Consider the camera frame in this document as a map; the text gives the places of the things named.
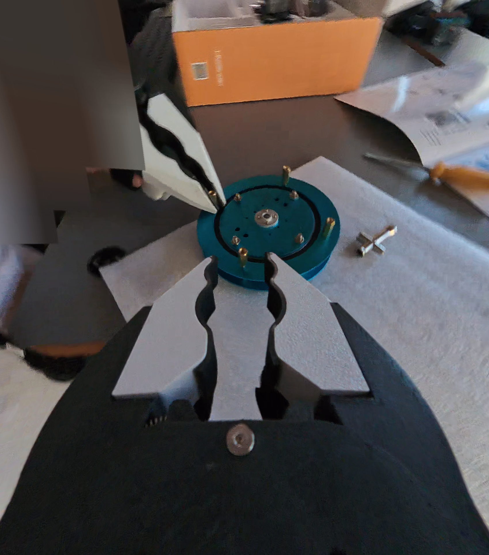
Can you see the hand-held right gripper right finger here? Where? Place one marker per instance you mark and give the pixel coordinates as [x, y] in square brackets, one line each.
[318, 347]

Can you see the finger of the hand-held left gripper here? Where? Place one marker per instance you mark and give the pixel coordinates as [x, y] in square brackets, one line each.
[170, 182]
[188, 138]

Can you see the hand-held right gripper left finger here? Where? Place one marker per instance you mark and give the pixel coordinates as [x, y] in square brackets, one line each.
[162, 351]

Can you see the brass hex standoff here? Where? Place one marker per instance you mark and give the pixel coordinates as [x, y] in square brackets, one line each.
[329, 227]
[243, 258]
[286, 174]
[213, 197]

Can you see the blue round base plate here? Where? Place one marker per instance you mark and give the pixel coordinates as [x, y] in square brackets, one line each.
[270, 243]

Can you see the metal socket wrench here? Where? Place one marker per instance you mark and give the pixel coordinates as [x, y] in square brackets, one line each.
[376, 245]

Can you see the round black desk button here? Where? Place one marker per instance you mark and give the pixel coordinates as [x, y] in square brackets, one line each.
[105, 258]

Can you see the person's left hand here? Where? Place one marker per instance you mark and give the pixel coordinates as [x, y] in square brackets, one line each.
[137, 180]

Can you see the white foam sheet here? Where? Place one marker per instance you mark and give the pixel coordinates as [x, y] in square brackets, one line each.
[422, 325]

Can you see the orange cardboard box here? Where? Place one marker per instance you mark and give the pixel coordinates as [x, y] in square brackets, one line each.
[270, 60]

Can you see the printed instruction manual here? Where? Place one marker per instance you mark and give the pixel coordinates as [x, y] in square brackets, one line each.
[444, 99]

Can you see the black blue product box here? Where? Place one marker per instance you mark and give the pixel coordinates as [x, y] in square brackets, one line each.
[444, 30]

